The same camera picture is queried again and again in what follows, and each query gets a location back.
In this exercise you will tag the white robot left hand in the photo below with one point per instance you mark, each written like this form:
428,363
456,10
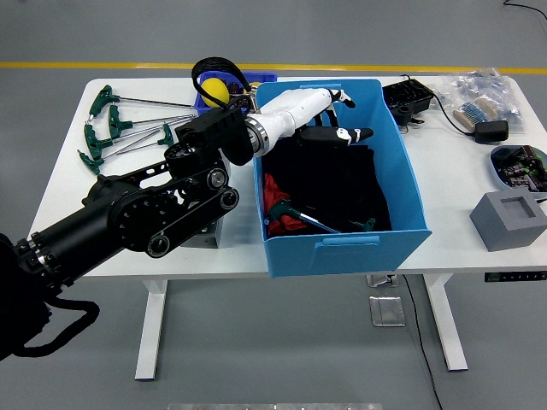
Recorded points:
295,109

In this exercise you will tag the metal tool stand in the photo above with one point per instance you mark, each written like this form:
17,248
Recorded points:
213,235

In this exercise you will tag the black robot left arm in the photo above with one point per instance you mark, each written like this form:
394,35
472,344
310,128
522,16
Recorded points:
128,213

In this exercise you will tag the light blue folding box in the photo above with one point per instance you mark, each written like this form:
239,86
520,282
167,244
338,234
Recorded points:
342,256

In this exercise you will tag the dark blue plastic bin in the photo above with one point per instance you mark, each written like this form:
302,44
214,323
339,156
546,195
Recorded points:
265,77

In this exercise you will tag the yellow lemon-shaped ball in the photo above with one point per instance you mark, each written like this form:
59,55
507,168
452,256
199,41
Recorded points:
211,89

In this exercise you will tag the black cloth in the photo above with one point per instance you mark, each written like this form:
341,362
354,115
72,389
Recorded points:
333,188

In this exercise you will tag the black plastic tray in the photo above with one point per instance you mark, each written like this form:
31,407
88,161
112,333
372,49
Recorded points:
406,96

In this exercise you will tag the red cloth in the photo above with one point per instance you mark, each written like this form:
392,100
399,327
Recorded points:
278,226

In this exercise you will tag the beige resistor strip bundle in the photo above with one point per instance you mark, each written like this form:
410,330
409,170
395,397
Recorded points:
474,113

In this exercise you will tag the clear plastic parts bag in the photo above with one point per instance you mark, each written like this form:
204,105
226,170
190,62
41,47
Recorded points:
478,85

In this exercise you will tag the black power adapter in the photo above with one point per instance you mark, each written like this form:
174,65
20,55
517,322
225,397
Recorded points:
492,132

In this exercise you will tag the light blue oval dish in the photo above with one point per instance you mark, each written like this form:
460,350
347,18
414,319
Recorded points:
498,177

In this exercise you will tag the metal floor plate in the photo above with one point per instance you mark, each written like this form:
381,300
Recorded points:
386,312

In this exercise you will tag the electronic parts pile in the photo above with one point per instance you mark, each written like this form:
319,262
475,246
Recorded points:
521,168

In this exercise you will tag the grey foam block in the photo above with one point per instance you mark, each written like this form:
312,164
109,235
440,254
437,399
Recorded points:
504,235

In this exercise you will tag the white table leg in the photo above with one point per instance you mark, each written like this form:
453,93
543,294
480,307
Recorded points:
149,333
448,333

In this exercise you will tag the black table control panel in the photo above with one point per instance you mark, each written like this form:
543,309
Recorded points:
513,277

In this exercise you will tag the metal floor bracket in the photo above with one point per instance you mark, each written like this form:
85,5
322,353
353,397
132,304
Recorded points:
380,281

